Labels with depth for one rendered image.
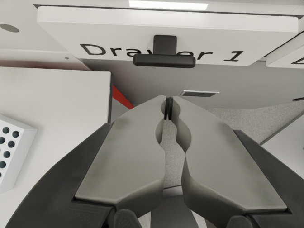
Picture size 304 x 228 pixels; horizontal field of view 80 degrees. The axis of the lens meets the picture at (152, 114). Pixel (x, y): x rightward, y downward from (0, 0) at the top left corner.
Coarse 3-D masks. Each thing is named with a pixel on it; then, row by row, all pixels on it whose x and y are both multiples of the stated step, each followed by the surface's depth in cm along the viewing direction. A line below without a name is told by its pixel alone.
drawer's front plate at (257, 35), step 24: (48, 24) 21; (72, 24) 20; (96, 24) 20; (120, 24) 20; (144, 24) 20; (168, 24) 20; (192, 24) 20; (216, 24) 20; (240, 24) 20; (264, 24) 20; (288, 24) 20; (72, 48) 27; (96, 48) 26; (144, 48) 26; (192, 48) 25; (216, 48) 24; (240, 48) 24; (264, 48) 24
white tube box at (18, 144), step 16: (0, 128) 32; (16, 128) 32; (32, 128) 34; (0, 144) 32; (16, 144) 32; (0, 160) 32; (16, 160) 33; (0, 176) 33; (16, 176) 35; (0, 192) 32
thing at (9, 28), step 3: (0, 24) 24; (3, 24) 24; (6, 24) 24; (3, 27) 25; (6, 27) 25; (9, 27) 25; (12, 27) 25; (9, 30) 26; (12, 30) 26; (15, 30) 26; (18, 30) 26
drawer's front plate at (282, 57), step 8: (296, 40) 24; (280, 48) 27; (288, 48) 25; (296, 48) 24; (272, 56) 28; (280, 56) 26; (288, 56) 26; (296, 56) 26; (272, 64) 29; (280, 64) 29; (288, 64) 29; (296, 64) 29
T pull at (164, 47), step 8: (160, 40) 21; (168, 40) 21; (176, 40) 21; (160, 48) 21; (168, 48) 21; (176, 48) 22; (136, 56) 21; (144, 56) 21; (152, 56) 21; (160, 56) 21; (168, 56) 21; (176, 56) 21; (184, 56) 21; (192, 56) 21; (136, 64) 22; (144, 64) 22; (152, 64) 21; (160, 64) 21; (168, 64) 21; (176, 64) 21; (184, 64) 21; (192, 64) 21
